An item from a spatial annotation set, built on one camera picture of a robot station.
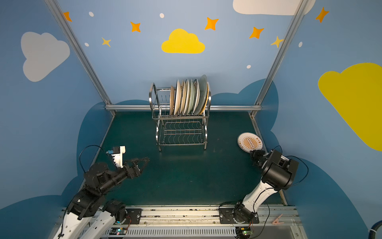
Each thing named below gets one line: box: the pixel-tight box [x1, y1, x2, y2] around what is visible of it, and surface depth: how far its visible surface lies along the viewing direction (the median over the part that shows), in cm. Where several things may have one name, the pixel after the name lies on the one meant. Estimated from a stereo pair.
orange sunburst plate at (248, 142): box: [237, 132, 264, 154], surface depth 106 cm
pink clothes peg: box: [271, 213, 285, 225], surface depth 74 cm
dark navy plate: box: [169, 85, 175, 116], surface depth 73 cm
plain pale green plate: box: [195, 74, 208, 115], surface depth 78 cm
